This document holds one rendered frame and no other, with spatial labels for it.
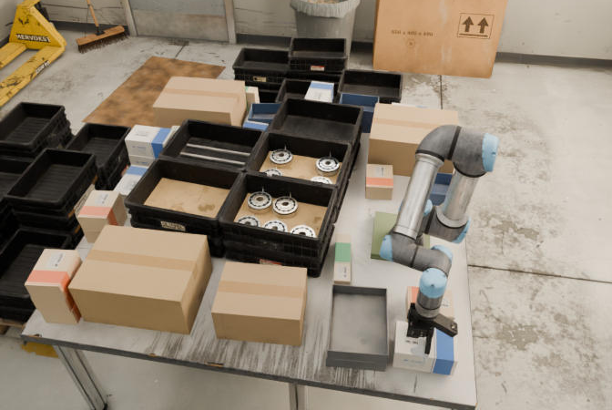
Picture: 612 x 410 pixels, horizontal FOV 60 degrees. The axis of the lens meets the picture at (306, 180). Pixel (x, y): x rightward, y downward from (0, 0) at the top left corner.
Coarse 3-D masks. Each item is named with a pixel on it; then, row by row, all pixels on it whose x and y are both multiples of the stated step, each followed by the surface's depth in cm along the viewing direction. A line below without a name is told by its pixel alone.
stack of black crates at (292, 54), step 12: (300, 48) 388; (312, 48) 387; (324, 48) 387; (336, 48) 386; (300, 60) 364; (312, 60) 362; (324, 60) 361; (336, 60) 361; (288, 72) 372; (300, 72) 370; (312, 72) 369; (324, 72) 389; (336, 72) 389
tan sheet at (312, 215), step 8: (272, 200) 221; (240, 208) 218; (304, 208) 218; (312, 208) 218; (320, 208) 218; (240, 216) 215; (256, 216) 215; (264, 216) 215; (272, 216) 214; (296, 216) 214; (304, 216) 214; (312, 216) 214; (320, 216) 214; (288, 224) 211; (296, 224) 211; (304, 224) 211; (312, 224) 211; (320, 224) 211
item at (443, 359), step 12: (396, 324) 179; (396, 336) 175; (444, 336) 175; (456, 336) 175; (396, 348) 172; (408, 348) 172; (432, 348) 172; (444, 348) 172; (456, 348) 172; (396, 360) 174; (408, 360) 173; (420, 360) 172; (432, 360) 171; (444, 360) 169; (456, 360) 169; (432, 372) 175; (444, 372) 174
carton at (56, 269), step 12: (48, 252) 188; (60, 252) 188; (72, 252) 188; (36, 264) 184; (48, 264) 184; (60, 264) 184; (72, 264) 186; (36, 276) 180; (48, 276) 180; (60, 276) 180; (72, 276) 186; (36, 288) 179; (48, 288) 178; (60, 288) 178
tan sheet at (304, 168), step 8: (296, 160) 241; (304, 160) 241; (312, 160) 241; (264, 168) 237; (272, 168) 237; (288, 168) 237; (296, 168) 237; (304, 168) 237; (312, 168) 237; (288, 176) 233; (296, 176) 233; (304, 176) 233; (312, 176) 233; (320, 176) 233; (336, 176) 233
